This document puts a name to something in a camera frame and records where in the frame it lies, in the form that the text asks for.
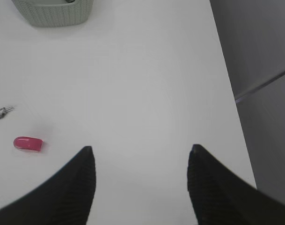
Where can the pink pencil sharpener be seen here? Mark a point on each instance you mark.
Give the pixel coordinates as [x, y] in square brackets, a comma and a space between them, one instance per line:
[28, 143]

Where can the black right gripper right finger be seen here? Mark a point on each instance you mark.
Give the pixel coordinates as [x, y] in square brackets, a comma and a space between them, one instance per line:
[219, 197]

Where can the grey grip pen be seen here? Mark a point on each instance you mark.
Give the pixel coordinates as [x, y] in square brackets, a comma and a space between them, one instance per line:
[4, 111]

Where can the green woven plastic basket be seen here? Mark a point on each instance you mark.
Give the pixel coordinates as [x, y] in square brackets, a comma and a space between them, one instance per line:
[54, 13]

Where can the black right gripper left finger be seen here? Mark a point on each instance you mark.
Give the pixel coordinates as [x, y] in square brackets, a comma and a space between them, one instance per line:
[64, 199]

